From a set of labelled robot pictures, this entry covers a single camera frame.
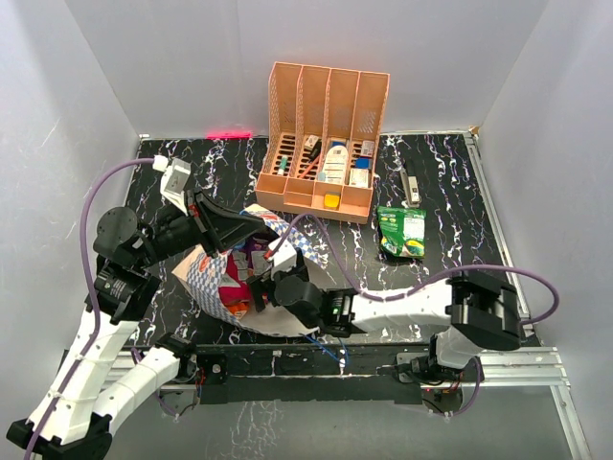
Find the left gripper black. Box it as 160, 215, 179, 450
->
135, 186, 265, 268

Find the checkered paper bag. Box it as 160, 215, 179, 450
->
172, 204, 316, 337

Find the green snack packet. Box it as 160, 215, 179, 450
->
376, 206, 426, 259

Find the pink snack packet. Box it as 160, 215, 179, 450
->
218, 253, 251, 306

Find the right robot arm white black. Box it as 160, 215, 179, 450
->
247, 270, 521, 382

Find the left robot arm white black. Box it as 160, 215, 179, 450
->
7, 192, 265, 459

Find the orange snack packet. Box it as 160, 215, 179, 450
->
226, 302, 250, 320

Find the green white glue stick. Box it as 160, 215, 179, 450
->
277, 155, 288, 175

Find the pink marker strip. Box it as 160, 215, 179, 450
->
206, 129, 253, 140

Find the red pen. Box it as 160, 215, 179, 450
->
298, 158, 319, 179

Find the white label bottle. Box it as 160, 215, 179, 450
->
317, 145, 350, 185

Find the white small box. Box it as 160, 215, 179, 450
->
348, 168, 371, 189

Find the peach desk organizer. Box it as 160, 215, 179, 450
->
256, 62, 390, 224

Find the black grey stapler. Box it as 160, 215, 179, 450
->
399, 160, 421, 208

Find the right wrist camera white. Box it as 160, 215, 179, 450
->
265, 239, 297, 275

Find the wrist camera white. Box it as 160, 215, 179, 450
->
265, 239, 297, 275
160, 159, 191, 215

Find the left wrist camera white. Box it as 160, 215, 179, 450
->
160, 159, 191, 215

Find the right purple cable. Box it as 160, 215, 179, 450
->
267, 212, 560, 418

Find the purple cable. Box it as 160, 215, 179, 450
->
267, 212, 560, 418
22, 155, 167, 460

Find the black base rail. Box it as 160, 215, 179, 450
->
181, 340, 485, 406

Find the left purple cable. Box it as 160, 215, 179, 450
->
22, 155, 167, 460

